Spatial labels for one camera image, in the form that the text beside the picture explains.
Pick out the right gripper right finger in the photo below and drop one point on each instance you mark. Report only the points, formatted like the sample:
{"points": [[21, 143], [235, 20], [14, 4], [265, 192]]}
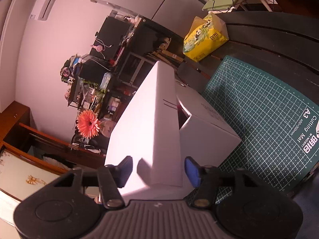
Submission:
{"points": [[207, 180]]}

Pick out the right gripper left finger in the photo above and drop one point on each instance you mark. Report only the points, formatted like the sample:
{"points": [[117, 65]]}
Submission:
{"points": [[109, 179]]}

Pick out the white box lid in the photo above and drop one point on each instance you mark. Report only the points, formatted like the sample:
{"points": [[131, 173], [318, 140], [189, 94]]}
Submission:
{"points": [[148, 131]]}

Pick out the white storage box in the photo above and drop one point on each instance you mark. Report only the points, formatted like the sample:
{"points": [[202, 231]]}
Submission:
{"points": [[204, 134]]}

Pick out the pink tea bottle vase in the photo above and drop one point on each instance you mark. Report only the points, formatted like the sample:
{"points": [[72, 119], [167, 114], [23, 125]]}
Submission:
{"points": [[106, 127]]}

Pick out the pink gerbera flower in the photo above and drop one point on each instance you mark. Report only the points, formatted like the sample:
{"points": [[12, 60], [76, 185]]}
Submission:
{"points": [[87, 124]]}

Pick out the green cutting mat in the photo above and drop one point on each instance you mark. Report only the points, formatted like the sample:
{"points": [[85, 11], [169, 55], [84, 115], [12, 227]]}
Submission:
{"points": [[278, 125]]}

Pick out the white drawer unit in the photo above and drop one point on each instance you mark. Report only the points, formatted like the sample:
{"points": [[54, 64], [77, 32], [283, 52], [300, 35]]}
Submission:
{"points": [[135, 69]]}

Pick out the black desk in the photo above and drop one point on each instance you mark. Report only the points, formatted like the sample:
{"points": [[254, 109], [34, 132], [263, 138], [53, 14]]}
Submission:
{"points": [[121, 56]]}

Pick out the black computer monitor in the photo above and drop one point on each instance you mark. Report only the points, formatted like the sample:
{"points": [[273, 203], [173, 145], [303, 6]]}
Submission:
{"points": [[110, 37]]}

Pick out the yellow panda tissue pack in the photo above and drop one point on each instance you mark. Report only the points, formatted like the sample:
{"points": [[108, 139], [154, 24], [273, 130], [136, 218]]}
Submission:
{"points": [[205, 36]]}

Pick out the silver refrigerator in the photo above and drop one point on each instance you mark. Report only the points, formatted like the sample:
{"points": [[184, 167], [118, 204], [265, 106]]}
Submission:
{"points": [[175, 15]]}

